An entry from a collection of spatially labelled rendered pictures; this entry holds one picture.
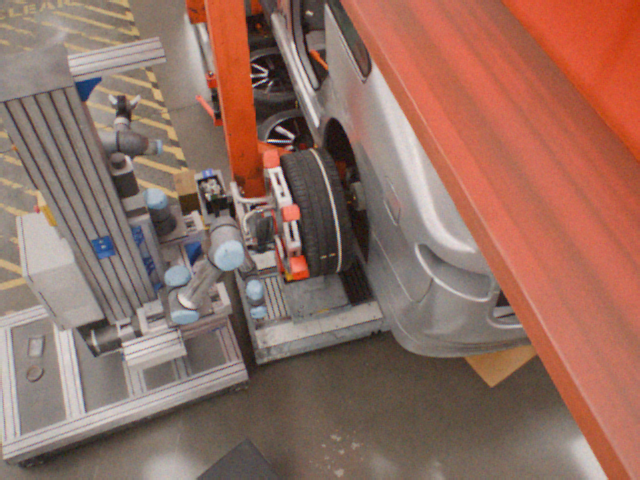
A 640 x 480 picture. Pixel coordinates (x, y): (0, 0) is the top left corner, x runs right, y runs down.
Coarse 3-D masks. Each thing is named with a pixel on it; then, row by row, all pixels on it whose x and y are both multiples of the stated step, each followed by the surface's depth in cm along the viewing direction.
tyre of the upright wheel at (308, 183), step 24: (288, 168) 290; (312, 168) 289; (336, 168) 290; (312, 192) 283; (336, 192) 284; (312, 216) 282; (312, 240) 283; (336, 240) 287; (312, 264) 292; (336, 264) 299
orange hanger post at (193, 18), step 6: (186, 0) 461; (192, 0) 460; (198, 0) 462; (186, 6) 466; (192, 6) 464; (198, 6) 466; (204, 6) 467; (192, 12) 468; (198, 12) 470; (204, 12) 471; (192, 18) 472; (198, 18) 473; (204, 18) 475; (192, 24) 476
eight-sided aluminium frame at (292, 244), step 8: (272, 168) 299; (264, 176) 318; (272, 176) 293; (280, 176) 294; (272, 184) 293; (280, 184) 295; (288, 192) 287; (280, 200) 284; (288, 200) 284; (280, 208) 283; (288, 232) 285; (296, 232) 286; (288, 240) 286; (296, 240) 286; (280, 248) 328; (288, 248) 287; (296, 248) 288; (280, 256) 327; (288, 256) 294; (296, 256) 297; (288, 264) 300; (288, 272) 306
